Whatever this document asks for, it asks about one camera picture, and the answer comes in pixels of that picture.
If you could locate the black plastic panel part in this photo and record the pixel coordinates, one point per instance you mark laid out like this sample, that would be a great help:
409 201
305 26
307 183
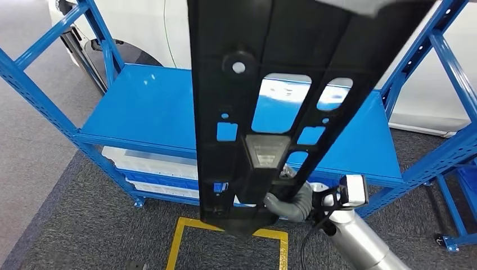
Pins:
223 37

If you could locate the blue metal shelf rack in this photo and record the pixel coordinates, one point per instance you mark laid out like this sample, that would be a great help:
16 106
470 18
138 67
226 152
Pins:
149 104

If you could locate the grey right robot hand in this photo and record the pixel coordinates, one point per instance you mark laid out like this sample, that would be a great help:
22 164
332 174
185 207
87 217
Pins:
279 206

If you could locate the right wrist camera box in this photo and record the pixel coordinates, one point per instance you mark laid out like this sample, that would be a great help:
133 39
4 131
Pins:
354 190

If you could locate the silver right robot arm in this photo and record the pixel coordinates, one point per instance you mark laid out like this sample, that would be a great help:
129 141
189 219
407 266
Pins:
357 238

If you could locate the white car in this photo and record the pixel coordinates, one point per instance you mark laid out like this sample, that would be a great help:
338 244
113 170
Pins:
130 22

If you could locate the yellow floor tape square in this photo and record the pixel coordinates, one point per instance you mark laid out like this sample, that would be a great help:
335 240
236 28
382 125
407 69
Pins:
272 234

